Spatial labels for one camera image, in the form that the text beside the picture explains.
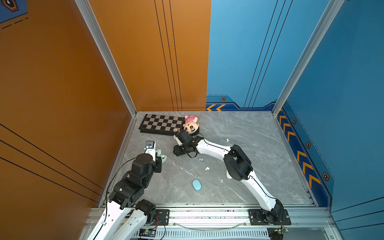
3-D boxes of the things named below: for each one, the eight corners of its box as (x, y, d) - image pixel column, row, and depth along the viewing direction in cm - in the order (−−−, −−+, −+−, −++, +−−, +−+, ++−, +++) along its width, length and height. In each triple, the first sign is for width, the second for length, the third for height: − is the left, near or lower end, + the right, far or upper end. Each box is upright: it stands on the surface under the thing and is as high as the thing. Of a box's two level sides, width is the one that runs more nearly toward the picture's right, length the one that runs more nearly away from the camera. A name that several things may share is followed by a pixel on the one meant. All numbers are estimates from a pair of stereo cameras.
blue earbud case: (195, 192, 83) (195, 190, 81) (191, 182, 87) (191, 181, 85) (202, 188, 84) (202, 187, 82) (198, 179, 88) (198, 178, 86)
